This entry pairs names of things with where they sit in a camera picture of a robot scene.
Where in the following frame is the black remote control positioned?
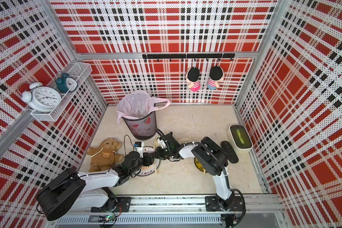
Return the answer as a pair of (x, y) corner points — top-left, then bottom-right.
(220, 141), (239, 164)

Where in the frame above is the cream plate with black pattern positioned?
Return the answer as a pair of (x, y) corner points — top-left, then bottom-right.
(177, 137), (194, 145)

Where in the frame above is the green circuit board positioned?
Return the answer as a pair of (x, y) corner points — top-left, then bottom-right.
(98, 215), (116, 224)

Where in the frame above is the doll with striped shirt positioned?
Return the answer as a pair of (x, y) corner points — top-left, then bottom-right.
(207, 66), (224, 90)

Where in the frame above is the black hook rail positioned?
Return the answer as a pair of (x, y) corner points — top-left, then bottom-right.
(142, 53), (236, 61)

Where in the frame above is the doll with pink dress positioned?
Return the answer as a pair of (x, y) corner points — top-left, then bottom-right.
(186, 67), (200, 92)

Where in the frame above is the brown teddy bear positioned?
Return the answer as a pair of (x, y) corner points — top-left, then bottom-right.
(87, 138), (124, 173)

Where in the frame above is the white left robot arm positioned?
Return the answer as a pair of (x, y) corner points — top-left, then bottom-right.
(37, 151), (155, 221)

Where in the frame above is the pink plastic bin liner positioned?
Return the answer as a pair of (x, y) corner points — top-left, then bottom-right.
(116, 90), (171, 125)

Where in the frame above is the white box with green display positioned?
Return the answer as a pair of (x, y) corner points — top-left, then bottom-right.
(227, 124), (253, 154)

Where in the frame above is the white wire wall shelf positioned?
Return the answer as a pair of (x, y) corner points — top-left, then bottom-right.
(29, 62), (92, 122)

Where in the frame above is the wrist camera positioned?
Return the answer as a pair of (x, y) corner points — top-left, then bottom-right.
(134, 141), (144, 158)
(159, 137), (167, 149)

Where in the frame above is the white alarm clock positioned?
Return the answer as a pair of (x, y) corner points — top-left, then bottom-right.
(21, 82), (61, 113)

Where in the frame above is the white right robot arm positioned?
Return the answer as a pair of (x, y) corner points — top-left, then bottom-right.
(156, 134), (246, 213)

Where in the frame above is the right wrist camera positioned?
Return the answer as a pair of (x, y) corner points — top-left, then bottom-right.
(159, 137), (167, 149)

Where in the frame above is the cream plate with flowers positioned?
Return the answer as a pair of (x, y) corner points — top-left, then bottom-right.
(153, 137), (161, 149)

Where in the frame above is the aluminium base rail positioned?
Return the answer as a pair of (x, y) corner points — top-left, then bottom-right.
(47, 194), (289, 228)

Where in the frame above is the black mesh trash bin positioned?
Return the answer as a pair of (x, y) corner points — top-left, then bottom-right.
(122, 111), (157, 141)

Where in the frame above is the teal alarm clock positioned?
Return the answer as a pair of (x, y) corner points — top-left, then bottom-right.
(55, 73), (78, 94)

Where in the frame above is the white orange patterned plate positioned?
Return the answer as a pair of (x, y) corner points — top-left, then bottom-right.
(137, 146), (161, 177)

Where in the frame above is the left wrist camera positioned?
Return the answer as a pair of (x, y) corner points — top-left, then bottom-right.
(134, 141), (144, 158)

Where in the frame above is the yellow dark patterned plate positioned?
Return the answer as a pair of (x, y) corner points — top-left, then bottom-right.
(194, 158), (205, 172)

